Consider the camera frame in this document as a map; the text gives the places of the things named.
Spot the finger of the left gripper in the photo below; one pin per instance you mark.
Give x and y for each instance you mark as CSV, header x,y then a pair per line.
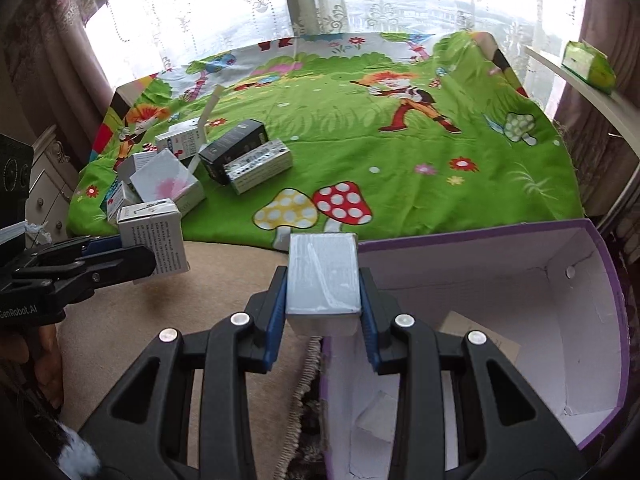
x,y
74,248
88,273

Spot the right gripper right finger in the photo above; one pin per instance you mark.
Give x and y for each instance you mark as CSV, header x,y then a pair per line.
x,y
464,411

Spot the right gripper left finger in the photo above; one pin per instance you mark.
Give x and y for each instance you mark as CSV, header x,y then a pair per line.
x,y
180,411

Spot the white box black text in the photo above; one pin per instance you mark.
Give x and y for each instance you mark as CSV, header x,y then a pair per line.
x,y
155,225

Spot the white rectangular box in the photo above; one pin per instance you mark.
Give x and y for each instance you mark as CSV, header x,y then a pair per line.
x,y
322,288

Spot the teal white small box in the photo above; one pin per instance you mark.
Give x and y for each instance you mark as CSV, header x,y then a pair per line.
x,y
118,195

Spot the small white grey box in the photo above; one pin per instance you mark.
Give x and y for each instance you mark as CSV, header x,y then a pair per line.
x,y
132,164

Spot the white blue medicine box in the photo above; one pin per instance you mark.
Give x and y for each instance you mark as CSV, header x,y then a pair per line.
x,y
184,139

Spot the purple cardboard storage box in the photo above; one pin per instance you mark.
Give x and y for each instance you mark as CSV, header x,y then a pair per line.
x,y
546,294

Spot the white paper strip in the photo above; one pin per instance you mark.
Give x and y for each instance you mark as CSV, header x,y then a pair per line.
x,y
205,120

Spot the silver striped box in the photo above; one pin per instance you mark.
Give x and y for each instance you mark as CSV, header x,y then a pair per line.
x,y
258,165

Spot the black product box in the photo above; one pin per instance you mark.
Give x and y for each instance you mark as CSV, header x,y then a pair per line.
x,y
239,140

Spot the white lace curtain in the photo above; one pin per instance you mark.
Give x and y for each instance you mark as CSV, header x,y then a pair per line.
x,y
132,38

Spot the brown side curtain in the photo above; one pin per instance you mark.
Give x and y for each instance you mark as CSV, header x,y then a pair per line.
x,y
602,163

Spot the green cartoon tablecloth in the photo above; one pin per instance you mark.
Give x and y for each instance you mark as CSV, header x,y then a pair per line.
x,y
392,135

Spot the white shelf board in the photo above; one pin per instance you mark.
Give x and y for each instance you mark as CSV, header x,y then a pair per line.
x,y
619,112

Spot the green tissue box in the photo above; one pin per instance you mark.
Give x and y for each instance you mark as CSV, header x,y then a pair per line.
x,y
590,65

